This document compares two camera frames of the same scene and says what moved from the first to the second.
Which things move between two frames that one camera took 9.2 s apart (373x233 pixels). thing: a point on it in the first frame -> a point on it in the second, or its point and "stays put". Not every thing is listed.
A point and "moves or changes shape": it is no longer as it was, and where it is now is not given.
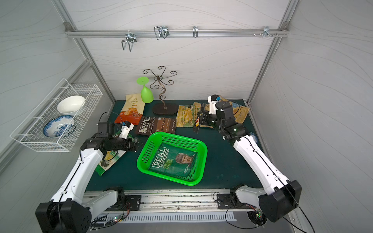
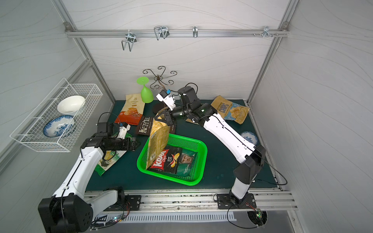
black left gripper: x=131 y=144 stays put
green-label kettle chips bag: x=187 y=115 moves or changes shape
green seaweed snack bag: x=110 y=158 stays put
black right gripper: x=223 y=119 -> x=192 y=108
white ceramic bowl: x=71 y=104 stays put
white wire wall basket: x=57 y=123 stays put
